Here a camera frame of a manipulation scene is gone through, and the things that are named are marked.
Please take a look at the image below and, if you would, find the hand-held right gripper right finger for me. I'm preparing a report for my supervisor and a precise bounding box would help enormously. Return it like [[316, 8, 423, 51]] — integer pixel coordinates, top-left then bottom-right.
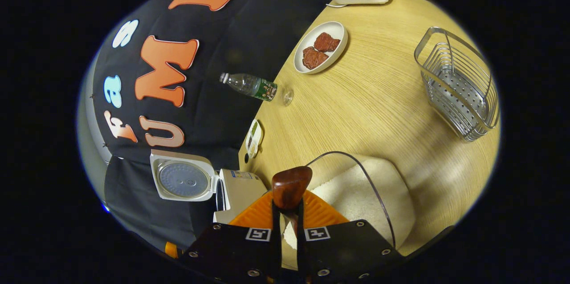
[[297, 191, 406, 284]]

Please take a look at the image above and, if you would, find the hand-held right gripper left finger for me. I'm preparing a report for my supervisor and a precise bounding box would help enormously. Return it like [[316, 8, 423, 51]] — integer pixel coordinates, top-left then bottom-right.
[[179, 191, 283, 284]]

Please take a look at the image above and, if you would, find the brown wooden spoon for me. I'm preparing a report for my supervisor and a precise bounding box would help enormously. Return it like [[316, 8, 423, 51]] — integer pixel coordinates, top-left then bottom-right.
[[272, 166, 313, 231]]

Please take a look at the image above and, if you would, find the white rice cooker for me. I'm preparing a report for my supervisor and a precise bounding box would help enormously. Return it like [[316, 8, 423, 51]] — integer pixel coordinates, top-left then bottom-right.
[[150, 149, 268, 224]]

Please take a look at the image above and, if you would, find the clear plastic rice container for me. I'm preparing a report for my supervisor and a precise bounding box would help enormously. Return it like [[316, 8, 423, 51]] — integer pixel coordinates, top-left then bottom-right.
[[281, 150, 418, 271]]

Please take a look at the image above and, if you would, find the metal wire chopstick holder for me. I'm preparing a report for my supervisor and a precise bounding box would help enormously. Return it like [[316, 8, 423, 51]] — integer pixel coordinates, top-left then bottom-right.
[[414, 26, 500, 142]]

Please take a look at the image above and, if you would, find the white green seasoning dish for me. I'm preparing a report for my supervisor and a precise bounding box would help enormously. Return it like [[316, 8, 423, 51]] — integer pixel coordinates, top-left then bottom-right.
[[245, 119, 264, 159]]

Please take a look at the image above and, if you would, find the clear plastic water bottle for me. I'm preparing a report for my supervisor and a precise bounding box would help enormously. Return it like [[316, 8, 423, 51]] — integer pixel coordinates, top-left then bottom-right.
[[219, 73, 278, 101]]

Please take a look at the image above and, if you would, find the black backdrop cloth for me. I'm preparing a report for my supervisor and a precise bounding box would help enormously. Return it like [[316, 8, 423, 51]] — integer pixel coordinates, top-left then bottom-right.
[[91, 0, 332, 249]]

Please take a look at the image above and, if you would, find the white round plate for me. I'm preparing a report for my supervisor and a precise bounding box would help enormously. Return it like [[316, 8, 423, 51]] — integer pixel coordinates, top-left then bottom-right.
[[293, 21, 348, 75]]

